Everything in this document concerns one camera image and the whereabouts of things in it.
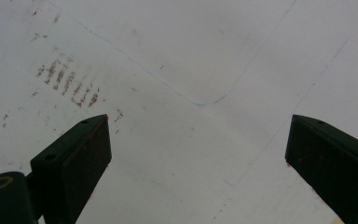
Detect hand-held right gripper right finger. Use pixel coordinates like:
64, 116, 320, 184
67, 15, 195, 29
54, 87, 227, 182
284, 114, 358, 224

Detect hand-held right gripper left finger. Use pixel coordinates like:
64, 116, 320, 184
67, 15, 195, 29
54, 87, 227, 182
30, 113, 113, 224

